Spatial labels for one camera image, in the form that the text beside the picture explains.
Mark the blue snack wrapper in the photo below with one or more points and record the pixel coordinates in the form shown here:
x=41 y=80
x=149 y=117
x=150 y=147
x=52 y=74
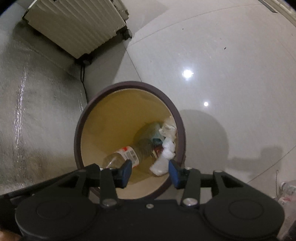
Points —
x=151 y=131

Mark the red cigarette pack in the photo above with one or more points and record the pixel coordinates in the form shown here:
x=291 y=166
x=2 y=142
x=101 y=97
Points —
x=157 y=151

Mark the clear plastic bottle red label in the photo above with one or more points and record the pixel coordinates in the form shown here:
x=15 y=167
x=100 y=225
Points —
x=137 y=153

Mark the cream ribbed suitcase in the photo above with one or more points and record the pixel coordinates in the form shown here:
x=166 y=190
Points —
x=79 y=27

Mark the white tissue wad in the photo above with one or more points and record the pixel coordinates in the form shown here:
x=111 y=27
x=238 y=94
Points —
x=161 y=166

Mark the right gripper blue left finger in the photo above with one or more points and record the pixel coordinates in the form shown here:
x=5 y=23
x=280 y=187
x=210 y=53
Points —
x=120 y=176

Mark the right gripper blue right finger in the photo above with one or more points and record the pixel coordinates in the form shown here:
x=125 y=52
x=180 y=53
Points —
x=181 y=177

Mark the yellow trash bin brown rim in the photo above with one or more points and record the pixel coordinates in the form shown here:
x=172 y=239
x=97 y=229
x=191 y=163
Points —
x=113 y=117

